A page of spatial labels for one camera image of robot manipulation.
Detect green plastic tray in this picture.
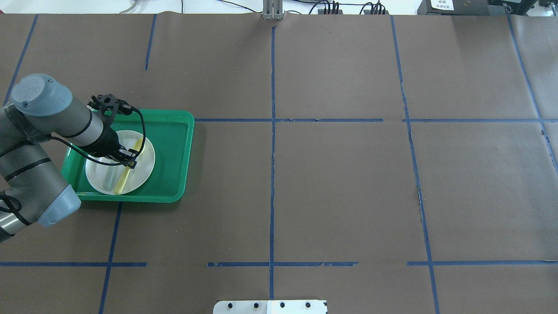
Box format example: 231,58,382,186
61,109,194,203

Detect yellow plastic spoon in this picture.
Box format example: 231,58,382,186
113,138,144,195

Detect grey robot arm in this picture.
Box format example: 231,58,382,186
0,74,142,242

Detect black box with label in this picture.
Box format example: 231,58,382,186
417,0,507,16

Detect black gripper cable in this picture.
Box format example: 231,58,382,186
46,101,147,167

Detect aluminium camera post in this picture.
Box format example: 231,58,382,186
262,0,285,20

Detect white round plate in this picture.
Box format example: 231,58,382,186
85,138,156,195

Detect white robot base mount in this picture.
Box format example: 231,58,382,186
213,300,328,314

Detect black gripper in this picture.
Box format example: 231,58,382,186
87,95,141,169

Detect black cable connectors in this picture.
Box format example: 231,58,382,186
309,0,389,15

